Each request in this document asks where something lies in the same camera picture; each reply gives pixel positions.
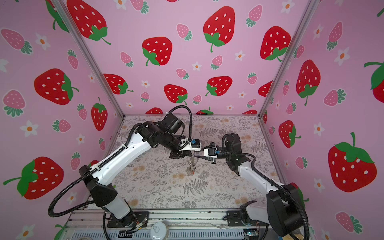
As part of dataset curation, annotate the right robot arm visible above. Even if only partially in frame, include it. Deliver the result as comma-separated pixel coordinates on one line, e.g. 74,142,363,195
189,134,311,240

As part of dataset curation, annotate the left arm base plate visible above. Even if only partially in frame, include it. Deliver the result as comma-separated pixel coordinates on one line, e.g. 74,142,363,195
107,211,150,229

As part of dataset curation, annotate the aluminium front rail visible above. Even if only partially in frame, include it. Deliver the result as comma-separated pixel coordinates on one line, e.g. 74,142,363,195
64,208,271,230

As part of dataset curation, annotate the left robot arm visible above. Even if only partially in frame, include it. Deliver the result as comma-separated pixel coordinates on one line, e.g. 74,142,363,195
48,105,201,227

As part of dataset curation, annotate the keyring with strap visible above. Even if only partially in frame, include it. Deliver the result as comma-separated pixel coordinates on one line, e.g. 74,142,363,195
187,157,196,176

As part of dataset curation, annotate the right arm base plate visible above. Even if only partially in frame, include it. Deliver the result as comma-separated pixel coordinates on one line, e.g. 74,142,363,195
222,210,267,227

